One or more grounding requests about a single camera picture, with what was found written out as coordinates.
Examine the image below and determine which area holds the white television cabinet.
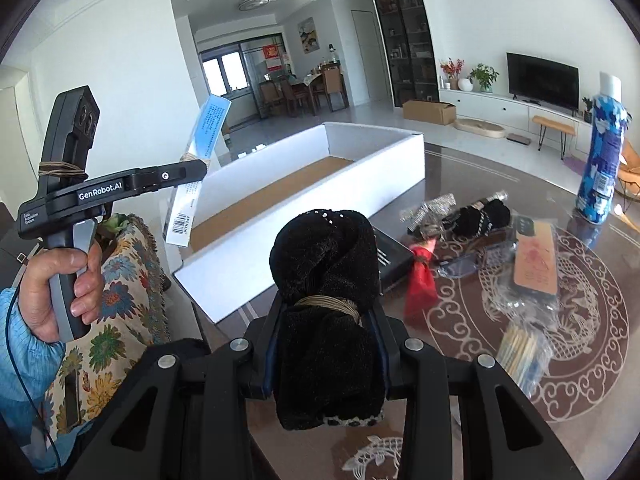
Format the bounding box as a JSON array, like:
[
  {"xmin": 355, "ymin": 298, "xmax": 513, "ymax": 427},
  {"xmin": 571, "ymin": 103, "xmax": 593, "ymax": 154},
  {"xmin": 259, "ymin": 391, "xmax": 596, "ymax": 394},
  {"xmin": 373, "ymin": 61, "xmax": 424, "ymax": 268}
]
[{"xmin": 439, "ymin": 87, "xmax": 593, "ymax": 158}]

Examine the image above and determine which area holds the white door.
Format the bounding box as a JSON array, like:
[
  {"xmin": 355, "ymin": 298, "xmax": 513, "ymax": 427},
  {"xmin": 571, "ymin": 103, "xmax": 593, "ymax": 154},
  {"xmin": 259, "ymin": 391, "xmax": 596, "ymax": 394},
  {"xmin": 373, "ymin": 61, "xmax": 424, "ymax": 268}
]
[{"xmin": 351, "ymin": 10, "xmax": 374, "ymax": 101}]

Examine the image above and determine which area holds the red flower plant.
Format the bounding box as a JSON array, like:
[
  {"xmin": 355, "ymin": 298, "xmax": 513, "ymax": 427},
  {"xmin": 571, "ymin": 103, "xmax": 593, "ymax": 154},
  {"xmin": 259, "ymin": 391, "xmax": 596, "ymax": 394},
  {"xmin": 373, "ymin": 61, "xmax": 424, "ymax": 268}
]
[{"xmin": 440, "ymin": 58, "xmax": 466, "ymax": 91}]

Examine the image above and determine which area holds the wooden dining chair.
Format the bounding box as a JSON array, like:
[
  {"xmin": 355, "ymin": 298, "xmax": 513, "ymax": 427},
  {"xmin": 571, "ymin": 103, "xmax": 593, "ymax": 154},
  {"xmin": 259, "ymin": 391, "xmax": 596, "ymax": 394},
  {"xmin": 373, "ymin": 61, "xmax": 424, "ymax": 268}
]
[
  {"xmin": 320, "ymin": 66, "xmax": 349, "ymax": 112},
  {"xmin": 259, "ymin": 81, "xmax": 284, "ymax": 116}
]

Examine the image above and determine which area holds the wall painting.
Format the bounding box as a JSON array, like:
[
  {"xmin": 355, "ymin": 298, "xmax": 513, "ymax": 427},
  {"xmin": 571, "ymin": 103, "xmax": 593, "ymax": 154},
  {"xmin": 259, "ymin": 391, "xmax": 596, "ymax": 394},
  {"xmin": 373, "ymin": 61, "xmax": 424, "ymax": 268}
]
[{"xmin": 298, "ymin": 16, "xmax": 321, "ymax": 54}]

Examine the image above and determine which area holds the clear pack with pink card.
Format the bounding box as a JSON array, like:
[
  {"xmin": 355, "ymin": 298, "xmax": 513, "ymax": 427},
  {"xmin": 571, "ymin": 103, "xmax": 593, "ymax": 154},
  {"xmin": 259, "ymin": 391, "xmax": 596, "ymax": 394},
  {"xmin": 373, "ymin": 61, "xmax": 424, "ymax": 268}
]
[{"xmin": 500, "ymin": 212, "xmax": 565, "ymax": 313}]

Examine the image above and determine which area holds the black television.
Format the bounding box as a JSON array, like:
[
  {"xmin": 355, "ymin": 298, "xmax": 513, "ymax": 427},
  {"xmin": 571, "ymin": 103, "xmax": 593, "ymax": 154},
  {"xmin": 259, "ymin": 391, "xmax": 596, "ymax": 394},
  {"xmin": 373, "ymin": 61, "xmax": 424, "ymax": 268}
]
[{"xmin": 506, "ymin": 52, "xmax": 581, "ymax": 111}]

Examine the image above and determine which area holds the orange lounge chair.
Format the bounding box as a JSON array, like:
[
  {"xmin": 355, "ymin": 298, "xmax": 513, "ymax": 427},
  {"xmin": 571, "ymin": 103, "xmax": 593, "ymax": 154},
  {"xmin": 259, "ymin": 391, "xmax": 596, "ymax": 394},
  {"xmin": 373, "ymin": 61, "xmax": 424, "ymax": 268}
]
[{"xmin": 617, "ymin": 140, "xmax": 640, "ymax": 197}]

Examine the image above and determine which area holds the wooden bench with metal legs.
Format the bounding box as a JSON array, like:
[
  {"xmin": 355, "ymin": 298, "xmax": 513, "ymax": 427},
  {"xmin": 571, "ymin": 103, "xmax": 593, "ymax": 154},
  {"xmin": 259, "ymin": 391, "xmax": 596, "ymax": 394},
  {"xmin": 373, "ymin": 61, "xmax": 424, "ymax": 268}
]
[{"xmin": 531, "ymin": 116, "xmax": 577, "ymax": 152}]

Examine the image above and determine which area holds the beige oval mat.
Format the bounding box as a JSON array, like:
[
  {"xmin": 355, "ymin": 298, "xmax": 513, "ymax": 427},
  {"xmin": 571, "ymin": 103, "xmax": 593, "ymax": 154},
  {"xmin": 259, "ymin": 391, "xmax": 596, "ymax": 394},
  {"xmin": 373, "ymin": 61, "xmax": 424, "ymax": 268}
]
[{"xmin": 456, "ymin": 117, "xmax": 507, "ymax": 141}]

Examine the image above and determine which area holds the brown cardboard box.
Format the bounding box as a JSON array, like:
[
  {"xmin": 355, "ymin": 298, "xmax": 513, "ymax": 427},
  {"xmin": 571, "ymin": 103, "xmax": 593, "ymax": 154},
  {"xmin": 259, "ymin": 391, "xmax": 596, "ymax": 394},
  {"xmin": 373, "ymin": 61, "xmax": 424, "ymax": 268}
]
[{"xmin": 402, "ymin": 100, "xmax": 457, "ymax": 126}]

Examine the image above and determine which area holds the person's left hand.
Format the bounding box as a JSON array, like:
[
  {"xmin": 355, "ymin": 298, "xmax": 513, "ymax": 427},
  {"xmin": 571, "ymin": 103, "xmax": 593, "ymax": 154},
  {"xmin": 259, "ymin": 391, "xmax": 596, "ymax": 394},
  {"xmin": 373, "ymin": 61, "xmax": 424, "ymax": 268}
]
[{"xmin": 22, "ymin": 247, "xmax": 104, "ymax": 343}]

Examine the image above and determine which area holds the red packet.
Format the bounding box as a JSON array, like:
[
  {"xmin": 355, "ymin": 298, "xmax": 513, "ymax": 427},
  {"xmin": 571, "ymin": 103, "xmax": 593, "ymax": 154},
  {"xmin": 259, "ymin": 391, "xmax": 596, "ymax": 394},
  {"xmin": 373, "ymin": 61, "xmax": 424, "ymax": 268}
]
[{"xmin": 402, "ymin": 240, "xmax": 445, "ymax": 325}]

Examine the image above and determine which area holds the dark glass display cabinet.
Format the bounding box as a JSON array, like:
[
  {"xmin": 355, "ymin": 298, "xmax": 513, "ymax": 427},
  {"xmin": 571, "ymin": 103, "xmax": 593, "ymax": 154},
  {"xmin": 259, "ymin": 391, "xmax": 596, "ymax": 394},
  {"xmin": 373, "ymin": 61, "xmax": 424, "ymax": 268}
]
[{"xmin": 366, "ymin": 0, "xmax": 441, "ymax": 108}]

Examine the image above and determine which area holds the black cloth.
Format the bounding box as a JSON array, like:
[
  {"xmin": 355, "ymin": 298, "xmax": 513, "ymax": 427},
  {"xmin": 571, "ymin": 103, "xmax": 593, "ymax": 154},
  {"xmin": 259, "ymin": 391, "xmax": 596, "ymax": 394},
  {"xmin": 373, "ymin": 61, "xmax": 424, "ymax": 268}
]
[
  {"xmin": 450, "ymin": 198, "xmax": 512, "ymax": 237},
  {"xmin": 268, "ymin": 207, "xmax": 388, "ymax": 431}
]

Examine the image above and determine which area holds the black printed box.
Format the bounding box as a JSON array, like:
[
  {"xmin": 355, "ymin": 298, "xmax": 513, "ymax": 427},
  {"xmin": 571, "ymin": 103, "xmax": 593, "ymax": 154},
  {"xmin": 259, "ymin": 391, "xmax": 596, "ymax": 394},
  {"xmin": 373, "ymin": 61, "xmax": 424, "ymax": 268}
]
[{"xmin": 370, "ymin": 226, "xmax": 416, "ymax": 295}]

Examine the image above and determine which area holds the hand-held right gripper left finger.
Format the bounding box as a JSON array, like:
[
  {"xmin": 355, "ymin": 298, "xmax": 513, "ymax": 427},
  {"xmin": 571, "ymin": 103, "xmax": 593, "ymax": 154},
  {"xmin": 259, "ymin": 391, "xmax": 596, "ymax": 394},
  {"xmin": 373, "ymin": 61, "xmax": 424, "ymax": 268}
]
[{"xmin": 67, "ymin": 292, "xmax": 288, "ymax": 480}]

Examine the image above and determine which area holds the white cardboard box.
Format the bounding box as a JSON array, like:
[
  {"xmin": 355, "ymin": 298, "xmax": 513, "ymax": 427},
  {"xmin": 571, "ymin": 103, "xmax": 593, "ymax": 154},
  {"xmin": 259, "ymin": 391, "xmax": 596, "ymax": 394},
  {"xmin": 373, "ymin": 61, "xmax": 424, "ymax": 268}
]
[{"xmin": 172, "ymin": 121, "xmax": 426, "ymax": 324}]

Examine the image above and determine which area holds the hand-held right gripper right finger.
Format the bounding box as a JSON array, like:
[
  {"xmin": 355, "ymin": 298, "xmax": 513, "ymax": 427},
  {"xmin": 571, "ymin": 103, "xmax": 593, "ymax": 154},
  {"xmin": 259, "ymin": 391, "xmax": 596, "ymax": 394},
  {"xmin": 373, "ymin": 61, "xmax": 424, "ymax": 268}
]
[{"xmin": 370, "ymin": 307, "xmax": 581, "ymax": 480}]

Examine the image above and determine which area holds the green cloth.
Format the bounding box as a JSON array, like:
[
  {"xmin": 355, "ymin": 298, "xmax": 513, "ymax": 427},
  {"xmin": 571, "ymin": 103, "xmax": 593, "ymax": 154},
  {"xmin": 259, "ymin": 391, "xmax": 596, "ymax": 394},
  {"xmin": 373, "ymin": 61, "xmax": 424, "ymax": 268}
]
[{"xmin": 97, "ymin": 212, "xmax": 133, "ymax": 235}]

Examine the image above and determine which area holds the blue white ointment box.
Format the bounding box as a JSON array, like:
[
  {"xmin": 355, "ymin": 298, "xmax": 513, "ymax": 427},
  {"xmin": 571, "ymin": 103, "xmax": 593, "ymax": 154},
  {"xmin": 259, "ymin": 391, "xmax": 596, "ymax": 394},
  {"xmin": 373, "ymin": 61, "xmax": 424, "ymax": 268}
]
[{"xmin": 165, "ymin": 94, "xmax": 232, "ymax": 249}]

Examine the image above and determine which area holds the clear pack of wooden sticks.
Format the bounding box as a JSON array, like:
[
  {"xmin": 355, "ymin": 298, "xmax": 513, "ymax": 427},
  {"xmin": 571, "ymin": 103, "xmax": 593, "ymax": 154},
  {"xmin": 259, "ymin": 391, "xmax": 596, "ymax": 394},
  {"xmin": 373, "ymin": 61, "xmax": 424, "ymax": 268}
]
[{"xmin": 492, "ymin": 310, "xmax": 551, "ymax": 403}]

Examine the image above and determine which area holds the person's left forearm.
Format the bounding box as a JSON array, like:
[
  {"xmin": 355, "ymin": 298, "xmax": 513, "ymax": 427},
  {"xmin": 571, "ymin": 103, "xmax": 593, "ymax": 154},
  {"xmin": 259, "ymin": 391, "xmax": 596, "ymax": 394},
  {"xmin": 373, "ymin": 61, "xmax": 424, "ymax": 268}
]
[{"xmin": 0, "ymin": 287, "xmax": 68, "ymax": 476}]

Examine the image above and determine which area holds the green potted plant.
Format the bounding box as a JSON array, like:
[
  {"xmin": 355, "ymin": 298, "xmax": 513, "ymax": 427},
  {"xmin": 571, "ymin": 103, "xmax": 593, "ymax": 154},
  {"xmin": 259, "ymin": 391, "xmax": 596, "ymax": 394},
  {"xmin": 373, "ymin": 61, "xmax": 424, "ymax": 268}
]
[{"xmin": 469, "ymin": 63, "xmax": 500, "ymax": 94}]

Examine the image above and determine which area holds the blue camouflage spray can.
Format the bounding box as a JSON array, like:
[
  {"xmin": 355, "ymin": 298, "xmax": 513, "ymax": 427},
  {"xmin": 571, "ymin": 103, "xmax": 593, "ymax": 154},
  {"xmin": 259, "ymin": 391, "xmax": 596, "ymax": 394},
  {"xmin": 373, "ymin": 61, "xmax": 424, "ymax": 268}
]
[{"xmin": 574, "ymin": 74, "xmax": 629, "ymax": 224}]

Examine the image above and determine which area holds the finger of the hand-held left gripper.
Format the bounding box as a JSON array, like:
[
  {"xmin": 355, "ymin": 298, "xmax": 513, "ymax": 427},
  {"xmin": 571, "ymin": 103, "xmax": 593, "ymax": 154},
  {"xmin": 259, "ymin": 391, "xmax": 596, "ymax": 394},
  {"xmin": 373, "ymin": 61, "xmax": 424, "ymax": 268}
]
[{"xmin": 136, "ymin": 158, "xmax": 209, "ymax": 195}]

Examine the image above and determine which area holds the wooden dining table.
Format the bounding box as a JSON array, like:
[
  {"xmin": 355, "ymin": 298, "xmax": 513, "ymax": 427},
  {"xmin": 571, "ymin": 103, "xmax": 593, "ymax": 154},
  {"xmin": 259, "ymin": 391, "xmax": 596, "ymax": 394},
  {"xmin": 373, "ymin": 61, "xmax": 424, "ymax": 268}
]
[{"xmin": 287, "ymin": 72, "xmax": 346, "ymax": 116}]

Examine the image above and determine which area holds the silver bow hair clip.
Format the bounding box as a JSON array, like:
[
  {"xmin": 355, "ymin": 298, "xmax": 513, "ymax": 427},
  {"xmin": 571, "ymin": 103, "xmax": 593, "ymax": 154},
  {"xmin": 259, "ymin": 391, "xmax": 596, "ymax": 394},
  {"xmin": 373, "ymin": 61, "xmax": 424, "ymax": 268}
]
[{"xmin": 399, "ymin": 192, "xmax": 458, "ymax": 236}]

